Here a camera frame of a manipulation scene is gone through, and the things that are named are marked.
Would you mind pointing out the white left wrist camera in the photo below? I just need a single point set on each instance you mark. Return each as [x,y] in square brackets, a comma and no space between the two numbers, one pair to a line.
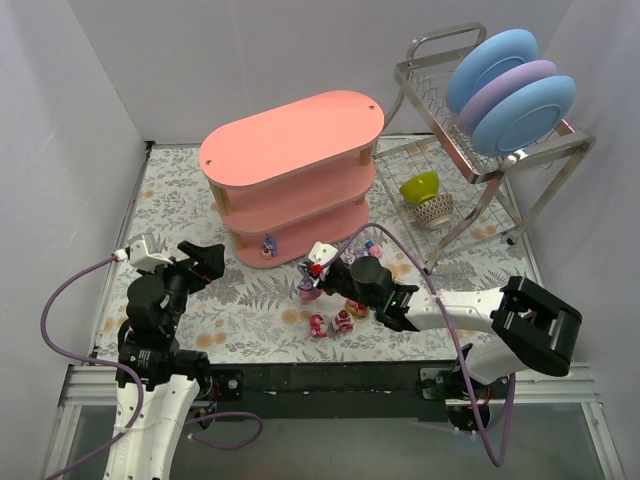
[143,254]

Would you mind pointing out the pink bear strawberry cake toy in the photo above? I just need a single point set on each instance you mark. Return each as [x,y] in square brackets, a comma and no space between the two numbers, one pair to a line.
[342,322]

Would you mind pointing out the pink bear holding white toy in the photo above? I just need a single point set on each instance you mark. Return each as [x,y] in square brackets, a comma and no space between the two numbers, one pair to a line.
[318,326]

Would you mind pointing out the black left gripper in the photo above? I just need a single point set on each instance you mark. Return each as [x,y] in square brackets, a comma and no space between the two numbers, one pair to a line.
[185,270]

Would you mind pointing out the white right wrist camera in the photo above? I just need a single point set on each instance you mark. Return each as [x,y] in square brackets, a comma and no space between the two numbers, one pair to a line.
[320,258]

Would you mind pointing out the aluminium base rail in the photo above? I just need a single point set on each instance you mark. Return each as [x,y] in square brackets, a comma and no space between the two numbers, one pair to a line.
[405,389]

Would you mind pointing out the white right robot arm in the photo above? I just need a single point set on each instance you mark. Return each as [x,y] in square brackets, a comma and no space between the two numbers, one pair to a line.
[529,327]

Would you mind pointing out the purple bunny with red bow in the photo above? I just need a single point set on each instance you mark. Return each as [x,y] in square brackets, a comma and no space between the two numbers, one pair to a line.
[349,256]

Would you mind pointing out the pink three-tier wooden shelf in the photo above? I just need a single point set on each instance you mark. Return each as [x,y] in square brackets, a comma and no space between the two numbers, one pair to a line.
[300,172]

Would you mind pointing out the blue rear plate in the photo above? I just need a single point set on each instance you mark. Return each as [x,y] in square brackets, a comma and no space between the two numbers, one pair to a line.
[492,58]

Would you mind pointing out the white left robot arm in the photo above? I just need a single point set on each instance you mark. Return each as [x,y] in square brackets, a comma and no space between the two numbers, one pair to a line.
[158,380]

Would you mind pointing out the purple plate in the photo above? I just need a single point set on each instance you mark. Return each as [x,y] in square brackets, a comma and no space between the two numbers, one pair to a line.
[498,89]

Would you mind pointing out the green bowl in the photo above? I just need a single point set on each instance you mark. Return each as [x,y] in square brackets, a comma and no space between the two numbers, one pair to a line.
[420,188]

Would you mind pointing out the purple bunny with strawberry cake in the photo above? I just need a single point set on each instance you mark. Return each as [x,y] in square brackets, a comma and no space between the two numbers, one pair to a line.
[269,247]

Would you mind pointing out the brown patterned ceramic bowl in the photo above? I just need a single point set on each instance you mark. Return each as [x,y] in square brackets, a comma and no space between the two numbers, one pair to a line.
[434,212]

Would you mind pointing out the pink round duck toy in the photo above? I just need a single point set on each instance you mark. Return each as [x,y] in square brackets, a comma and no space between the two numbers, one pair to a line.
[373,249]

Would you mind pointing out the metal dish rack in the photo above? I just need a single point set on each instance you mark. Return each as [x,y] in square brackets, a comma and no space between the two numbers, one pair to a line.
[479,183]

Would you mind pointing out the blue front plate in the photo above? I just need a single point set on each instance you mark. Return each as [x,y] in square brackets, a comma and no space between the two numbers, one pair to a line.
[524,116]

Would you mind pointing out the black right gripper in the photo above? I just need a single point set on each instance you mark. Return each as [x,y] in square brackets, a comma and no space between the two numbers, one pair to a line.
[329,275]

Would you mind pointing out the pink bear on donut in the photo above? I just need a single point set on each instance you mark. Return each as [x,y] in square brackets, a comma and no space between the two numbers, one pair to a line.
[356,309]

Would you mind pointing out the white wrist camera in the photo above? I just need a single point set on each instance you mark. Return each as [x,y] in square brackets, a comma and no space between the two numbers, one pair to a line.
[320,258]
[143,254]

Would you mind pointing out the blue plate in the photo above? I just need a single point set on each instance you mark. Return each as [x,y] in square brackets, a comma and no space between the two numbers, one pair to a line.
[492,58]
[524,116]

